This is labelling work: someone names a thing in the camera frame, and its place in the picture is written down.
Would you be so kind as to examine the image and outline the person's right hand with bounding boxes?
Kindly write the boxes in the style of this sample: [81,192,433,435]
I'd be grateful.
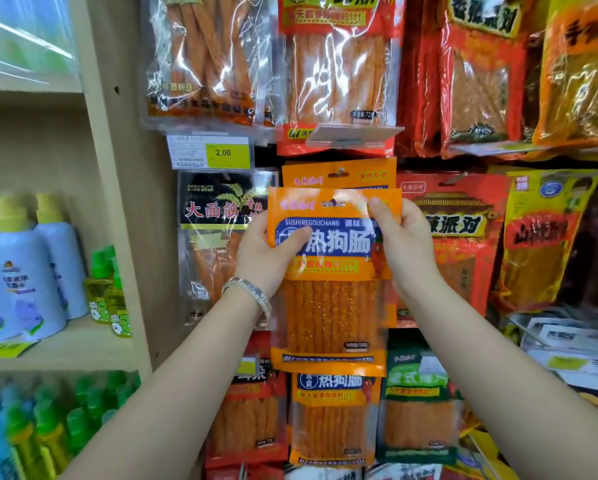
[367,196,446,298]

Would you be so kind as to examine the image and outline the person's left hand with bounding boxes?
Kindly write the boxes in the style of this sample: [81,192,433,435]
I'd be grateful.
[234,210,313,298]

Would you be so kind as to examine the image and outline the orange blue-label snack packet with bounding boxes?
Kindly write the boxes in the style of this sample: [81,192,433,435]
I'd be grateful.
[267,187,403,378]

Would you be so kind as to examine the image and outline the person's left forearm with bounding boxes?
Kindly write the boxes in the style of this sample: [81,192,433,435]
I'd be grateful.
[61,278,275,480]

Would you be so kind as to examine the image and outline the person's right forearm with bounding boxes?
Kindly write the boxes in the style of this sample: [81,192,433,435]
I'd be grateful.
[398,275,598,480]

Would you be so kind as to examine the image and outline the orange hanging snack packet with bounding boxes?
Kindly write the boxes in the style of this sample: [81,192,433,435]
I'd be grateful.
[281,157,398,190]

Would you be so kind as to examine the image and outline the clear plastic tag holder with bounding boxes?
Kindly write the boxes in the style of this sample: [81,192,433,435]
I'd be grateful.
[306,124,405,149]

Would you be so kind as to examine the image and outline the red yellow-label snack packet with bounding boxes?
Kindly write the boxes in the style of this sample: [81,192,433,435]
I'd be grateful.
[395,172,511,329]

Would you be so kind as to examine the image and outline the price tag with yellow label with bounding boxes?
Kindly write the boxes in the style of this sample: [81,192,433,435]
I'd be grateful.
[166,134,254,171]

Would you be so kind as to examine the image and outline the plain red snack packet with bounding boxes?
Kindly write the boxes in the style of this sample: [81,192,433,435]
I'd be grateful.
[395,0,446,158]

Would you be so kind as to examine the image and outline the red-orange strip snack packet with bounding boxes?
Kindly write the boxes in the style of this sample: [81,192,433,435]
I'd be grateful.
[276,0,406,157]

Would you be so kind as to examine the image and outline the red packet with brown slab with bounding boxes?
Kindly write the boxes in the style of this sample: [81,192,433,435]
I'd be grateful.
[439,0,536,160]

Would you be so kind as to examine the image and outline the yellow red-label snack packet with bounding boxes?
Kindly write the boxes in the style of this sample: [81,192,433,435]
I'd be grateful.
[493,168,598,314]

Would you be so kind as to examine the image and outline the small orange blue-label packet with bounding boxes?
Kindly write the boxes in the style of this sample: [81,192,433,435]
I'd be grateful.
[288,372,383,468]

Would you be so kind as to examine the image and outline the red black-label snack packet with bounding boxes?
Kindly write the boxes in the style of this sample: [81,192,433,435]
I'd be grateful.
[204,330,290,470]

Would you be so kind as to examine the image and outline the small yellow bottle green cap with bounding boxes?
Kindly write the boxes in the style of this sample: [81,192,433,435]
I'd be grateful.
[84,250,114,324]
[104,265,133,338]

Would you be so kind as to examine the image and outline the wooden shelf unit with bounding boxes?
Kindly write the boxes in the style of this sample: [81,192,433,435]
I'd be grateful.
[0,0,190,378]

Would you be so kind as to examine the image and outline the green-label snack packet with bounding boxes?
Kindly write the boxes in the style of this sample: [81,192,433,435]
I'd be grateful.
[376,339,464,466]

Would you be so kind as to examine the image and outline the clear packet of orange sticks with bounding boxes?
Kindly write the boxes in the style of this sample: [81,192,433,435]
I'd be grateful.
[141,0,281,134]

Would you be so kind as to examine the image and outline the dark purple snack packet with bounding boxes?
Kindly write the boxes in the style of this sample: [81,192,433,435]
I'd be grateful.
[559,189,598,318]

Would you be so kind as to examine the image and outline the orange-yellow snack packet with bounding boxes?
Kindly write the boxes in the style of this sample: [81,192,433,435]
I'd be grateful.
[533,0,598,148]

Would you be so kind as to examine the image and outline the white price tag holders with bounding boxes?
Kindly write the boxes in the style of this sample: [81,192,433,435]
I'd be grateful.
[519,316,598,393]

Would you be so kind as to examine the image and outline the yellow shelf price label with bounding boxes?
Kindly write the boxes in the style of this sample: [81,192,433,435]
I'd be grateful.
[0,341,39,360]

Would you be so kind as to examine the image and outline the row of green-capped bottles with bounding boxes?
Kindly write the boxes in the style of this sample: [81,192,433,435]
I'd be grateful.
[0,371,142,480]

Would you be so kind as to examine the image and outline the clear plastic wrapped package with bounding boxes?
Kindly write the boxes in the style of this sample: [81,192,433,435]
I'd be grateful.
[0,0,81,79]

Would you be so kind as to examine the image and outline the silver bracelet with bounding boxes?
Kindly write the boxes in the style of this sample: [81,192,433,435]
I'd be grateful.
[221,277,274,320]

